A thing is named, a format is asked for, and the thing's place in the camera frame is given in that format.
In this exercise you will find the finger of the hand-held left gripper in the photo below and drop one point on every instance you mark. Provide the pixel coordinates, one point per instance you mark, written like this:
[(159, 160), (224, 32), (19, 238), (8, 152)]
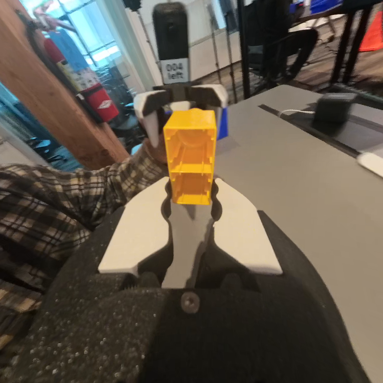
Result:
[(223, 95), (140, 107)]

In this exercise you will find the orange traffic cone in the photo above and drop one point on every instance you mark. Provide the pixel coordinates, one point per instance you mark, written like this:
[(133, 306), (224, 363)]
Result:
[(374, 36)]

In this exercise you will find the dark grey box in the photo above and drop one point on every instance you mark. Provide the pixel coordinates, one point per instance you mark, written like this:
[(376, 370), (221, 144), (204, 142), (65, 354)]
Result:
[(335, 107)]

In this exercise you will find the yellow two-stud block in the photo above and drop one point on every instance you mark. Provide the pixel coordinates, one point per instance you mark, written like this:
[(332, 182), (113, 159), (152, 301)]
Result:
[(190, 143)]

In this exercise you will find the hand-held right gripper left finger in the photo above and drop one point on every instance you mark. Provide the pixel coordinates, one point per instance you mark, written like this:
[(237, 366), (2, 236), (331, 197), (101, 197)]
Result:
[(134, 233)]

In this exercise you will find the black office chair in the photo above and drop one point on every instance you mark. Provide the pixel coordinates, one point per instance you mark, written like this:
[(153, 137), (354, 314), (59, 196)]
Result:
[(45, 149)]

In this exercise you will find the blue plastic bin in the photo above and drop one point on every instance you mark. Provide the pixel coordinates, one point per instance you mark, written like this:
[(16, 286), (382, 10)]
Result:
[(223, 128)]

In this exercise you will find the person's left forearm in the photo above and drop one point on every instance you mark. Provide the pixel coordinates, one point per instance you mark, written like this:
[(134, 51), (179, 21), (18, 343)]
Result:
[(59, 203)]

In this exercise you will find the person's left hand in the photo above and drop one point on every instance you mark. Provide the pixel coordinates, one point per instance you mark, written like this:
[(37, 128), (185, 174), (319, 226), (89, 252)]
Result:
[(155, 154)]

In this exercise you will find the black pole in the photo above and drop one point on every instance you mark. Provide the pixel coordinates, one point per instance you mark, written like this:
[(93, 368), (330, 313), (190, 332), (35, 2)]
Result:
[(244, 59)]

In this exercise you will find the wooden office desk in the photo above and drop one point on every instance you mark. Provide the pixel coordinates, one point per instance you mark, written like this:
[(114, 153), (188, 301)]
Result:
[(344, 18)]

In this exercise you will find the red fire extinguisher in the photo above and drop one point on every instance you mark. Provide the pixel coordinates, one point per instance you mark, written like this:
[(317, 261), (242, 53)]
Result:
[(98, 98)]

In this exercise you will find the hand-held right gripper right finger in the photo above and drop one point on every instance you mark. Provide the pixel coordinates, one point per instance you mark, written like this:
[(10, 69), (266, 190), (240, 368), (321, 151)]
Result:
[(248, 236)]

